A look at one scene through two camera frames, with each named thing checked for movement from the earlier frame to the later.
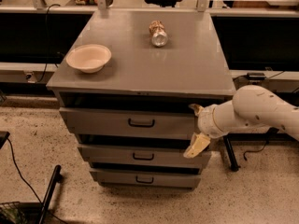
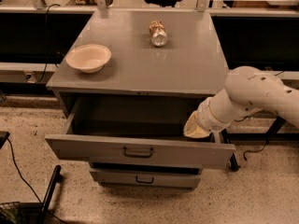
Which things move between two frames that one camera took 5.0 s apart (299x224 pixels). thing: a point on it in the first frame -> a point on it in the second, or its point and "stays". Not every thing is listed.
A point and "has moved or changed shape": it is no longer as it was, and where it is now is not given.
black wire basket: (11, 213) stays
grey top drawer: (129, 123) has moved or changed shape
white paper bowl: (90, 58) stays
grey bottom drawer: (148, 177) stays
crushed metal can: (160, 36) stays
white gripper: (206, 121) -> (205, 118)
